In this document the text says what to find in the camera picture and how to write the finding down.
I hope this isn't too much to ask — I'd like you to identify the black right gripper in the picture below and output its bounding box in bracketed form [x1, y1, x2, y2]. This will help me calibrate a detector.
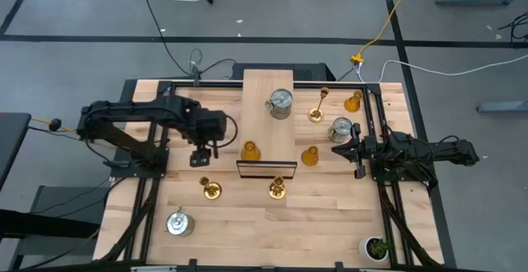
[332, 122, 379, 180]

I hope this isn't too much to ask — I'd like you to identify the black floor cable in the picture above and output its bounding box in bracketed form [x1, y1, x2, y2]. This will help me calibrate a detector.
[139, 0, 197, 77]

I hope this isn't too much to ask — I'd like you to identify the grey desk foot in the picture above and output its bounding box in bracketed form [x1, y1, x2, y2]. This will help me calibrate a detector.
[477, 101, 528, 114]

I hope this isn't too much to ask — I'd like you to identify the yellow extension cable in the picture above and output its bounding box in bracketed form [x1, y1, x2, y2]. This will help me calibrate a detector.
[350, 0, 418, 65]

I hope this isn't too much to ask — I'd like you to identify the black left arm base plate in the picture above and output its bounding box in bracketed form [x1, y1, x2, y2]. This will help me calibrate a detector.
[109, 146, 170, 179]

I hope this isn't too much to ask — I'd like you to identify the small plant in white pot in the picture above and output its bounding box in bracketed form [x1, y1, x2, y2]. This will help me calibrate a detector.
[357, 236, 392, 263]

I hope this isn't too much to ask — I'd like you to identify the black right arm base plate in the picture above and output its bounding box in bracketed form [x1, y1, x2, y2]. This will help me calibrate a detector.
[368, 148, 438, 190]

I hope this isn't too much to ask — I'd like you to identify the wooden shelf riser black frame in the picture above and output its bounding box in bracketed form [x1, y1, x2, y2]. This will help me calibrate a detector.
[235, 68, 299, 181]

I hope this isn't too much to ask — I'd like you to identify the black side desk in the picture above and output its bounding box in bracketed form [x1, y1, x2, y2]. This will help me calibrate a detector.
[0, 112, 32, 190]

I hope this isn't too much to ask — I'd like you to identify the black table rail frame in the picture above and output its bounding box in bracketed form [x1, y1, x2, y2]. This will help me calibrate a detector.
[98, 80, 446, 270]

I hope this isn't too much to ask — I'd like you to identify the black cable bunch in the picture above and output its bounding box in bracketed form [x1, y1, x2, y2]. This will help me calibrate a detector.
[497, 11, 528, 42]

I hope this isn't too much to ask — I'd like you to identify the white power cable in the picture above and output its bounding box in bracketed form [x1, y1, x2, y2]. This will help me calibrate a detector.
[356, 53, 528, 84]

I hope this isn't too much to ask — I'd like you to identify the amber ribbed glass candle holder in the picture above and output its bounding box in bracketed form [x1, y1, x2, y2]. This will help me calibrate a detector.
[299, 145, 320, 167]
[343, 89, 365, 114]
[240, 139, 262, 162]

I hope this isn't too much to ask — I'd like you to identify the tall brass candlestick holder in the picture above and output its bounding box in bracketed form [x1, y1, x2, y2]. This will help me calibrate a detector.
[198, 176, 223, 201]
[307, 86, 331, 124]
[267, 175, 287, 201]

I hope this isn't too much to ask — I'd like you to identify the silver tin can with tag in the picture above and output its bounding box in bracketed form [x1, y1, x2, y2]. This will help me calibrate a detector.
[165, 206, 196, 238]
[265, 88, 295, 120]
[327, 116, 354, 144]

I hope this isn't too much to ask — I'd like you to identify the black control box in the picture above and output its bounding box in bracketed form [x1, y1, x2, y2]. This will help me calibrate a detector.
[118, 78, 138, 120]

